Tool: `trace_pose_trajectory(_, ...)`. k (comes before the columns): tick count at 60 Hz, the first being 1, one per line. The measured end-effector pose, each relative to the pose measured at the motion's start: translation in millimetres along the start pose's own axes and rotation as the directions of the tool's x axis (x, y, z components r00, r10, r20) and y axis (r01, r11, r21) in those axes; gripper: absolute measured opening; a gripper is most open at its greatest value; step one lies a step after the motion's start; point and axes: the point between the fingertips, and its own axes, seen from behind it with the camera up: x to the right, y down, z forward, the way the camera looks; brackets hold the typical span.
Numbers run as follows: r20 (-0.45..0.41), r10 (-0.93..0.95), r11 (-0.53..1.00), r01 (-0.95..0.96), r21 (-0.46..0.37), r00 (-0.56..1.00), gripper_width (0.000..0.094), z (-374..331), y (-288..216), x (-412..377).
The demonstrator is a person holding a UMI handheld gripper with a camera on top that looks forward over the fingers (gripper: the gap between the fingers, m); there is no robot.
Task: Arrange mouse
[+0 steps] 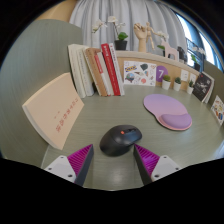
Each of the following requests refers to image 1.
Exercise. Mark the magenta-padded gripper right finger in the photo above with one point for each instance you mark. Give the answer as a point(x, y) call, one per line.
point(163, 166)

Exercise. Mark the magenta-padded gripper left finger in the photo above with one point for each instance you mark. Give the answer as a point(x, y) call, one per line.
point(63, 166)

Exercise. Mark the black computer mouse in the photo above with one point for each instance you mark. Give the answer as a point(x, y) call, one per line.
point(118, 140)

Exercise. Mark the purple mouse pad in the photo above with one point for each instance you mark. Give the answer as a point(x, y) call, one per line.
point(163, 106)

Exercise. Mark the beige book red lettering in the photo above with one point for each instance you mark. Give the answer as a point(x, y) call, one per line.
point(53, 110)

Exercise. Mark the colourful sticker card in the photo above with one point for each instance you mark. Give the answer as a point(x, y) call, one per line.
point(218, 110)

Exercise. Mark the small succulent white pot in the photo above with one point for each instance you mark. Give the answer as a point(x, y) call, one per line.
point(177, 86)
point(190, 90)
point(166, 85)

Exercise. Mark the black cover book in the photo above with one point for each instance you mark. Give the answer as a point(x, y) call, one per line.
point(202, 86)

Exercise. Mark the purple round number sign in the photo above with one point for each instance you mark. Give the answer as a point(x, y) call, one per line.
point(161, 73)

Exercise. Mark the thin white book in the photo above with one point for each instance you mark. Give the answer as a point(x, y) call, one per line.
point(86, 73)

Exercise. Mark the white sticker sheet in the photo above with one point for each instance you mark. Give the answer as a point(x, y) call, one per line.
point(140, 73)

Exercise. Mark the brown book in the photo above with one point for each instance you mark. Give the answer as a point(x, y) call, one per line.
point(95, 73)

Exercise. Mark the white book red spine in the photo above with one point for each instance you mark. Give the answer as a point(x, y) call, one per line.
point(104, 76)

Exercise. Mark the small orchid black pot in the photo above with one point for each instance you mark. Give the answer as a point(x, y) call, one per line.
point(197, 65)

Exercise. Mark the light wooden desk shelf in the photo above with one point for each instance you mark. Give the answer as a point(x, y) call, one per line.
point(146, 56)

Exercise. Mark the dark wooden horse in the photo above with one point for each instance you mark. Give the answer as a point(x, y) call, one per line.
point(181, 53)

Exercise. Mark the pink wooden horse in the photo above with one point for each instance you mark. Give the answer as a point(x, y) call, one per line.
point(170, 50)

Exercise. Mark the white orchid black pot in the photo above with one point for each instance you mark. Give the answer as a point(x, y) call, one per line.
point(120, 45)

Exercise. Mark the white orchid plant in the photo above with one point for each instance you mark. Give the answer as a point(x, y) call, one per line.
point(163, 35)

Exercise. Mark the wooden hand model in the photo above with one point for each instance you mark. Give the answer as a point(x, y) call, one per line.
point(140, 36)

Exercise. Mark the dark-framed window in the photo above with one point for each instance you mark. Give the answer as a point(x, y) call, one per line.
point(203, 40)

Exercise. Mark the wooden artist mannequin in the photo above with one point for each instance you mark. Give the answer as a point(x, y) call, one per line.
point(150, 33)

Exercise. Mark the grey curtain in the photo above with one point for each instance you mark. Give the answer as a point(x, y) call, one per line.
point(133, 13)

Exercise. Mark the white wall socket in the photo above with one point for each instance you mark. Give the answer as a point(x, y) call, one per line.
point(184, 75)
point(193, 78)

